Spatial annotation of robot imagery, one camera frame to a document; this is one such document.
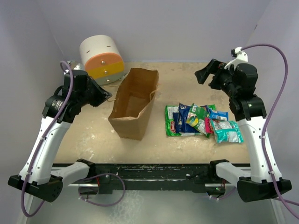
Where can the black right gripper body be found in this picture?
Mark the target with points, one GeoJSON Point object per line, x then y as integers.
{"type": "Point", "coordinates": [223, 78]}

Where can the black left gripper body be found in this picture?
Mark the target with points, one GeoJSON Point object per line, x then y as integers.
{"type": "Point", "coordinates": [87, 97]}

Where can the red blue snack packet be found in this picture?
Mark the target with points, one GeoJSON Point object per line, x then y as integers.
{"type": "Point", "coordinates": [206, 108]}

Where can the brown paper bag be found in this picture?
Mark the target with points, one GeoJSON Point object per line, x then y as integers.
{"type": "Point", "coordinates": [133, 103]}

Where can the yellow green snack bag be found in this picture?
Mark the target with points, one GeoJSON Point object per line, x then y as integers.
{"type": "Point", "coordinates": [196, 119]}

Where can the green white snack packet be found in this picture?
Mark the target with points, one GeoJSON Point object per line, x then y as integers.
{"type": "Point", "coordinates": [169, 121]}

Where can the blue white chips bag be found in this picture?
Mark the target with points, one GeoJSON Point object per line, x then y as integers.
{"type": "Point", "coordinates": [181, 126]}

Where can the pink red snack packet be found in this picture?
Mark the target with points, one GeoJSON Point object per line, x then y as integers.
{"type": "Point", "coordinates": [208, 126]}

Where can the teal snack packet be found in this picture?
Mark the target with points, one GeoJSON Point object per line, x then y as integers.
{"type": "Point", "coordinates": [226, 131]}

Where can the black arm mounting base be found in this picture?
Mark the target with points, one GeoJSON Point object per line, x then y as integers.
{"type": "Point", "coordinates": [197, 178]}

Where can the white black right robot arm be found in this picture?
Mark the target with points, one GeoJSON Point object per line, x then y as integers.
{"type": "Point", "coordinates": [264, 180]}

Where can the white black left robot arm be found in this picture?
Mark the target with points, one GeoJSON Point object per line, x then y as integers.
{"type": "Point", "coordinates": [36, 178]}

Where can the white cylindrical mini drawer cabinet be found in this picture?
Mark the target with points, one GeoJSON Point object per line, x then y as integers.
{"type": "Point", "coordinates": [101, 59]}

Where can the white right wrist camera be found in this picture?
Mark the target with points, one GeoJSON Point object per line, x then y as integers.
{"type": "Point", "coordinates": [239, 57]}

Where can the aluminium frame rail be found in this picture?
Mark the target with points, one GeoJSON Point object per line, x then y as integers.
{"type": "Point", "coordinates": [92, 137]}

